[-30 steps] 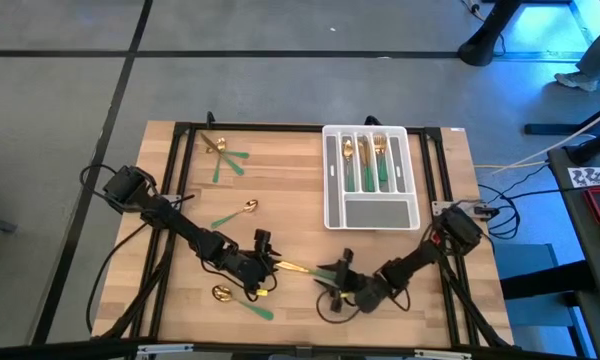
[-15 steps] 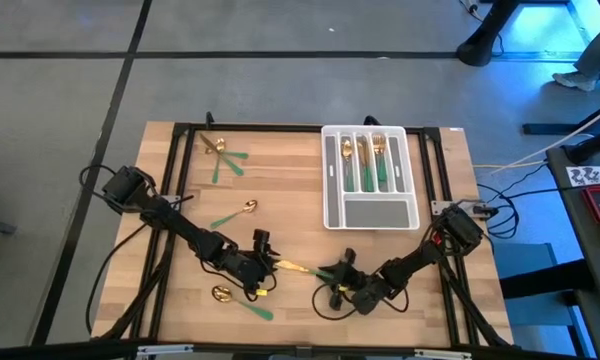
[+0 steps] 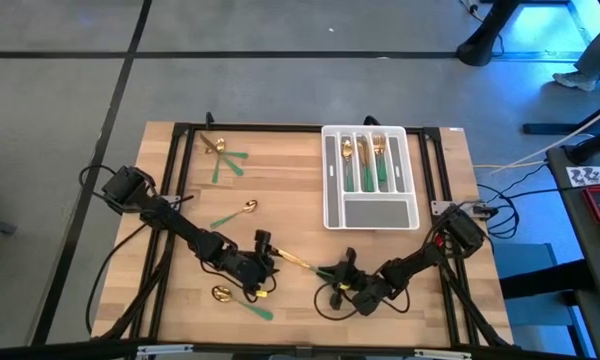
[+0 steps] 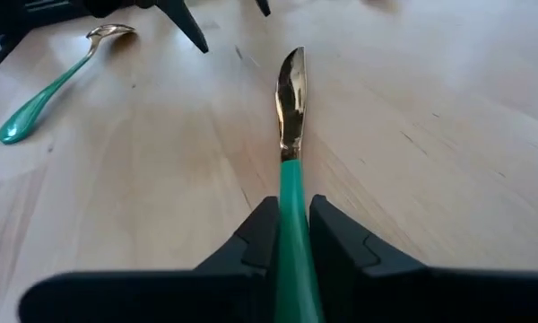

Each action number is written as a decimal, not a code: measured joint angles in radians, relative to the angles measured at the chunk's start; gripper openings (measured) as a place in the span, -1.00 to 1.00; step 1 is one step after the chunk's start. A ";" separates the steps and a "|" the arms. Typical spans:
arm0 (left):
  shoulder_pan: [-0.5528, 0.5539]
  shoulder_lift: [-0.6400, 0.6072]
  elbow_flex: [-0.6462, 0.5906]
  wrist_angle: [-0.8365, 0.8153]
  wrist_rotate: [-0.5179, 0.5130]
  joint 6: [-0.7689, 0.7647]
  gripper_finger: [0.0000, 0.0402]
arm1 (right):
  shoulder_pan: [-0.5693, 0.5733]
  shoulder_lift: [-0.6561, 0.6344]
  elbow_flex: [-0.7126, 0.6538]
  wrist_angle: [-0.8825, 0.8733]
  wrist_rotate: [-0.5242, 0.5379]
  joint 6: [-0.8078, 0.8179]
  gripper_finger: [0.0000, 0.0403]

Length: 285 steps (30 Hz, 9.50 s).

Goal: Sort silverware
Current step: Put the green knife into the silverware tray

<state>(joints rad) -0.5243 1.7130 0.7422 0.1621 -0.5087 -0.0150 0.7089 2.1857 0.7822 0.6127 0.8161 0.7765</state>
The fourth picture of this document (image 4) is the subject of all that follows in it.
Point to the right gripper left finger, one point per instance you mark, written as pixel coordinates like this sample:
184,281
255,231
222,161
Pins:
139,298

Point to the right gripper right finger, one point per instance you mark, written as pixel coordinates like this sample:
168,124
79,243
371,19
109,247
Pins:
430,298

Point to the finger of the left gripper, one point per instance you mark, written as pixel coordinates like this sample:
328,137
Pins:
184,22
264,6

